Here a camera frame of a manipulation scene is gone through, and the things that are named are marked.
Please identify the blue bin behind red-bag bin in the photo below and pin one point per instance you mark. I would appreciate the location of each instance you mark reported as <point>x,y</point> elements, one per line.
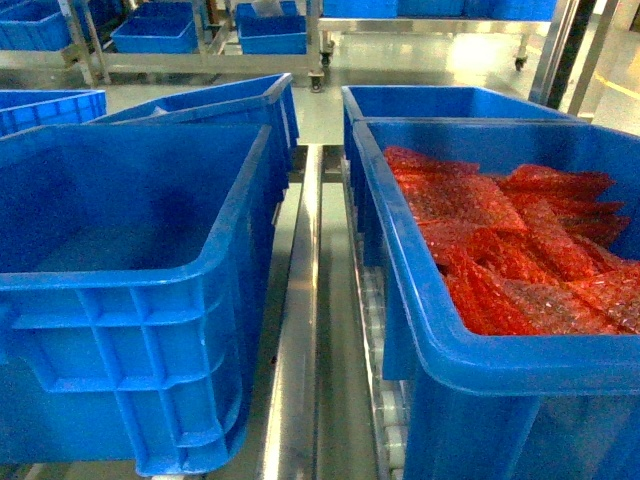
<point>366,102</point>

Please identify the tilted blue bin behind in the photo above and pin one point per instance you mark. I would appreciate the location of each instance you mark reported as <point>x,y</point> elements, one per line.
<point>264,100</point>

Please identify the empty blue plastic bin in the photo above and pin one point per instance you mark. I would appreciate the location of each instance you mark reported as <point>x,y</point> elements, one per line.
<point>134,270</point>

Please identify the blue bin with red bags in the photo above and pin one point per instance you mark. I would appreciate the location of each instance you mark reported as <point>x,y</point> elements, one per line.
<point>509,407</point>

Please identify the background blue bin middle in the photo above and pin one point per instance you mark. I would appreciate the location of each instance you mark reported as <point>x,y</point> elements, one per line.
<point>281,35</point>

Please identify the background blue bin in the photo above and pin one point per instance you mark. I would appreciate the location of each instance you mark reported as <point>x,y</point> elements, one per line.
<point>157,28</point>
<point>281,35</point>

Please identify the background blue bin left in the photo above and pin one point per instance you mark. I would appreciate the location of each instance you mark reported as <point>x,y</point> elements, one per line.
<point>157,28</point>

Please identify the far left blue bin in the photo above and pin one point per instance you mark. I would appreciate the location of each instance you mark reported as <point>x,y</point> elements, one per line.
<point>25,109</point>

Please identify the red bubble wrap bags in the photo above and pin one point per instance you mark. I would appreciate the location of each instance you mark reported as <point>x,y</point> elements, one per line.
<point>527,253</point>

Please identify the background steel cart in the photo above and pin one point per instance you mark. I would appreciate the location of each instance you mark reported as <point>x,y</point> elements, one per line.
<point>97,65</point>

